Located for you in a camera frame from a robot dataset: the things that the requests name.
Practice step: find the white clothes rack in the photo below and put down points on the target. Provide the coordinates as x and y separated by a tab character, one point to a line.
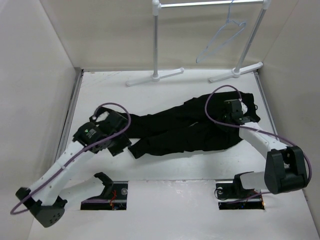
235	72

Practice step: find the black trousers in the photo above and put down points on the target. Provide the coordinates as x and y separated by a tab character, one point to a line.
187	127

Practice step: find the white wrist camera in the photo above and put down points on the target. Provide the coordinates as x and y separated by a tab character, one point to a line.
99	118
244	107

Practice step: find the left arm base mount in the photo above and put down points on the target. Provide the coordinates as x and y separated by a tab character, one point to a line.
113	196

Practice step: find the light blue wire hanger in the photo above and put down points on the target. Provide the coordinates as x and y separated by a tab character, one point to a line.
223	36

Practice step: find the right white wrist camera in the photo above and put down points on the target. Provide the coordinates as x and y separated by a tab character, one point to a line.
244	107

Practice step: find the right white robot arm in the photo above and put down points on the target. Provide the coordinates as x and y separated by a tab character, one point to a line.
285	168

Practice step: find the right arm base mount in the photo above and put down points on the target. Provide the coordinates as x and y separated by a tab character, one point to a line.
231	196

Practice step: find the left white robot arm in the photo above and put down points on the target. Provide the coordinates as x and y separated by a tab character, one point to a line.
47	198

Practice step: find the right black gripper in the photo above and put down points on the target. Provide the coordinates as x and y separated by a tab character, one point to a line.
224	114

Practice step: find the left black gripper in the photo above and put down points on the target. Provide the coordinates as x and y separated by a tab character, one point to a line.
124	144

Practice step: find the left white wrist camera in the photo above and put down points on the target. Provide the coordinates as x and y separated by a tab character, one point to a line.
99	118

